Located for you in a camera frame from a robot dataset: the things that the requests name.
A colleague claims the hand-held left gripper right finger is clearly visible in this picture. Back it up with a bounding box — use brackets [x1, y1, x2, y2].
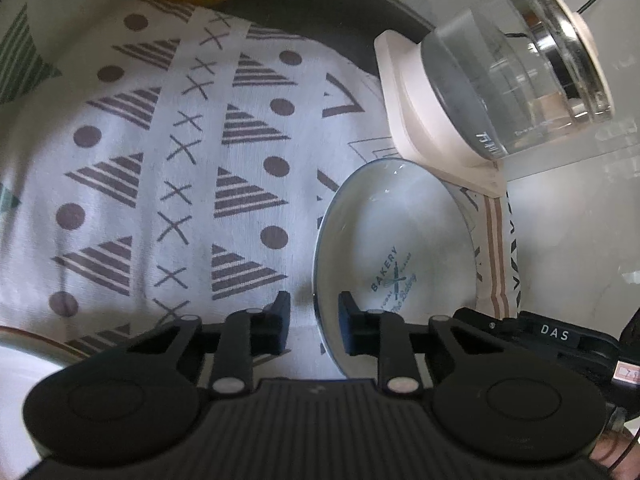
[338, 290, 502, 396]

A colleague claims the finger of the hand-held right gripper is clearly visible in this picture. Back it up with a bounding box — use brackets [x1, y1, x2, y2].
[452, 307, 522, 343]

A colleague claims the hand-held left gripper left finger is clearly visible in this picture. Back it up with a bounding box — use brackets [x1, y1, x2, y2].
[125, 290, 292, 396]

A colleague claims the small white printed plate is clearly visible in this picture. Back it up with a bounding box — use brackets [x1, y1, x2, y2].
[312, 159, 479, 378]

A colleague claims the large flower print plate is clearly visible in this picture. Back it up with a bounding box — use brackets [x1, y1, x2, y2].
[0, 327, 90, 463]

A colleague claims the person's right forearm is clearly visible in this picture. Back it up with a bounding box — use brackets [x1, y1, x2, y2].
[590, 427, 640, 480]

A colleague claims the patterned fringed tablecloth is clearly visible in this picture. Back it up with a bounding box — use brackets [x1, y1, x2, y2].
[0, 0, 524, 413]

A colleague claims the cream kettle base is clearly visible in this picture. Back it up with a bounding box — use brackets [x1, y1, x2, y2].
[374, 30, 509, 197]

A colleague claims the glass electric kettle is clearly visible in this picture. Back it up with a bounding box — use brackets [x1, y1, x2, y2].
[419, 0, 614, 162]

